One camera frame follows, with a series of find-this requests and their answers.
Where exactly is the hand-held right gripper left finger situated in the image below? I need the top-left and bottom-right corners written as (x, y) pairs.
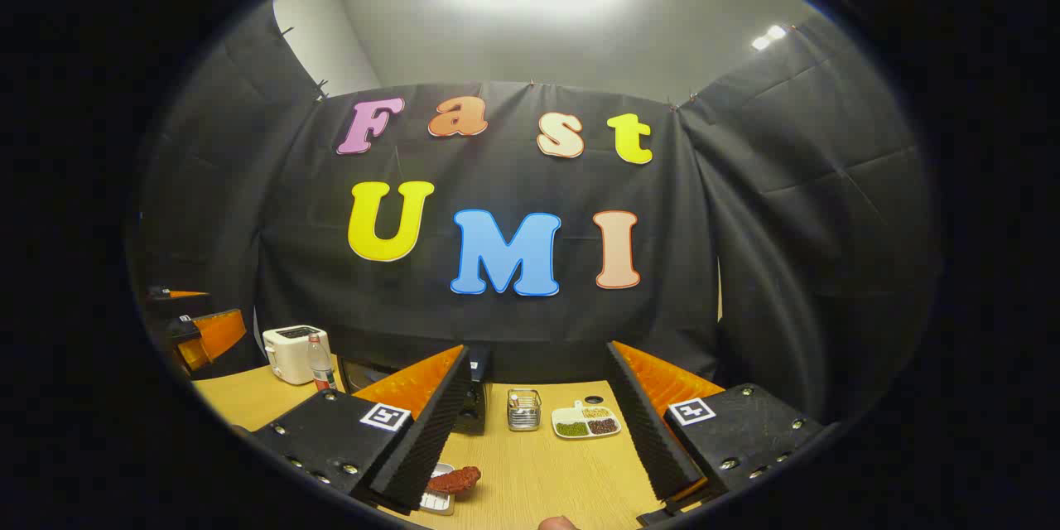
top-left (248, 344), bottom-right (473, 514)

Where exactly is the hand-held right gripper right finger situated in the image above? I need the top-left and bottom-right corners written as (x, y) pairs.
top-left (605, 340), bottom-right (829, 527)

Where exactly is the black electric oven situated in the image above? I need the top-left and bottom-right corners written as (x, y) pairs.
top-left (340, 348), bottom-right (494, 436)

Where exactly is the red-brown steak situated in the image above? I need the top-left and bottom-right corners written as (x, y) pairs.
top-left (426, 465), bottom-right (482, 495)

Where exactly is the white divided dish with beans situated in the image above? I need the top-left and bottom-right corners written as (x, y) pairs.
top-left (552, 400), bottom-right (622, 440)

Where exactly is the white rectangular plate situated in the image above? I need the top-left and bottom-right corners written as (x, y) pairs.
top-left (418, 462), bottom-right (456, 516)

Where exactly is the white toaster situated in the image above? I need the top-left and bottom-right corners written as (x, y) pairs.
top-left (263, 325), bottom-right (334, 386)

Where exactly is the clear plastic bottle red label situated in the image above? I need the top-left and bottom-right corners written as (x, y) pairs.
top-left (308, 334), bottom-right (338, 393)

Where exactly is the black backdrop cloth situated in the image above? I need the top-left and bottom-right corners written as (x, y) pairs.
top-left (128, 4), bottom-right (941, 423)

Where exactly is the small ceiling light panel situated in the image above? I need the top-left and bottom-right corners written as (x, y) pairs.
top-left (749, 23), bottom-right (788, 52)

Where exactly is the wire mesh utensil basket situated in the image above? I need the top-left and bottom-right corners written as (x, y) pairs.
top-left (507, 388), bottom-right (542, 432)

